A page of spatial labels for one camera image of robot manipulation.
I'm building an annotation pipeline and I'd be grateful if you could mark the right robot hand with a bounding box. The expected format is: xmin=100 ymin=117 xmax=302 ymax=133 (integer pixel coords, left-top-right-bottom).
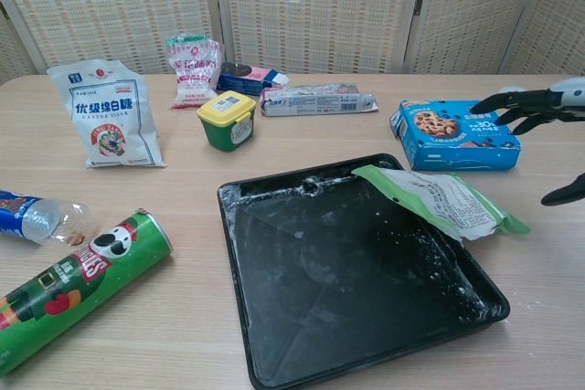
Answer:
xmin=470 ymin=77 xmax=585 ymax=207

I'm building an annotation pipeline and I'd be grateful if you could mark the green white corn starch bag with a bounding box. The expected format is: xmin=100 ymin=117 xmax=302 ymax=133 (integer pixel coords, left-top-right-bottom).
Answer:
xmin=351 ymin=164 xmax=532 ymax=243

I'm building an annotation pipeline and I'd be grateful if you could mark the black rectangular baking tray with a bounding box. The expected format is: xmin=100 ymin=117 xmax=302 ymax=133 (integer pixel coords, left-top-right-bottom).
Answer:
xmin=217 ymin=153 xmax=511 ymax=390

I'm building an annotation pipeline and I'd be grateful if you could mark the pink white clear snack bag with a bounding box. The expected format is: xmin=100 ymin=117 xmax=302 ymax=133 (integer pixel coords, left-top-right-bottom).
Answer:
xmin=165 ymin=32 xmax=225 ymax=111

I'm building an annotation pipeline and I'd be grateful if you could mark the white caster sugar bag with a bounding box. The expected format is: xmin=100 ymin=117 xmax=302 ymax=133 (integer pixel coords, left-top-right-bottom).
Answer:
xmin=46 ymin=58 xmax=167 ymax=169

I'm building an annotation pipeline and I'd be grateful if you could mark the blue chocolate chip cookie box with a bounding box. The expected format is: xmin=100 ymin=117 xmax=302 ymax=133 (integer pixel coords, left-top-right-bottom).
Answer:
xmin=388 ymin=99 xmax=524 ymax=172

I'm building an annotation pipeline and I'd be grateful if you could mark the long grey wrap box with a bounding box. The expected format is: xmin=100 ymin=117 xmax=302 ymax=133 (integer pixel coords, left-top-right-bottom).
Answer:
xmin=259 ymin=82 xmax=380 ymax=118

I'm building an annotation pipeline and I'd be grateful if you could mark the woven bamboo folding screen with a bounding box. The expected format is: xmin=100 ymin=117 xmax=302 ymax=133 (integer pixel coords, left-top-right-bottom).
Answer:
xmin=0 ymin=0 xmax=585 ymax=86

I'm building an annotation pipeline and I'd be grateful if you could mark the dark blue pink carton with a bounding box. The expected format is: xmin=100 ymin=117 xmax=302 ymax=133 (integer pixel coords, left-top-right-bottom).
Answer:
xmin=216 ymin=61 xmax=291 ymax=97

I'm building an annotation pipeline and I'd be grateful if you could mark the green tub with yellow lid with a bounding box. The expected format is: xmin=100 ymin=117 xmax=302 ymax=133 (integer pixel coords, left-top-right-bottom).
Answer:
xmin=197 ymin=90 xmax=257 ymax=153

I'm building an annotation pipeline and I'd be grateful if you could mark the green Pringles can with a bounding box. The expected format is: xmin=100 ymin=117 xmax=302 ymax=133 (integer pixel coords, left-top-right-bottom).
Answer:
xmin=0 ymin=208 xmax=175 ymax=376

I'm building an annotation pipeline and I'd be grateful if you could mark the clear bottle with blue label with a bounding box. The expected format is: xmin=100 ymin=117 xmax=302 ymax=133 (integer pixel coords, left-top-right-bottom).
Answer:
xmin=0 ymin=189 xmax=96 ymax=246

